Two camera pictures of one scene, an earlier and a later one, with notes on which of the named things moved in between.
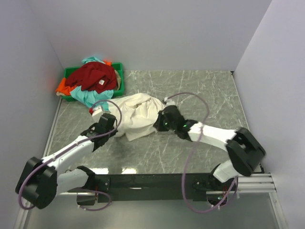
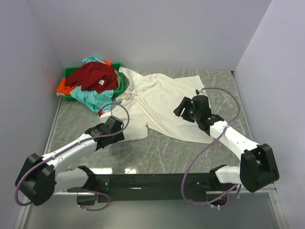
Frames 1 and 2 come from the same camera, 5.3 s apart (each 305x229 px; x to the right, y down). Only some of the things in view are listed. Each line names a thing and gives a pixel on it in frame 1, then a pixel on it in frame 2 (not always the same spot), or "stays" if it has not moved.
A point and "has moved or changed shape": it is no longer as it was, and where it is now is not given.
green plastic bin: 118,67 stays
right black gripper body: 164,125 -> 189,114
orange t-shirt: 65,89 stays
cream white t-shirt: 136,115 has moved or changed shape
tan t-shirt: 118,80 stays
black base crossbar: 163,187 stays
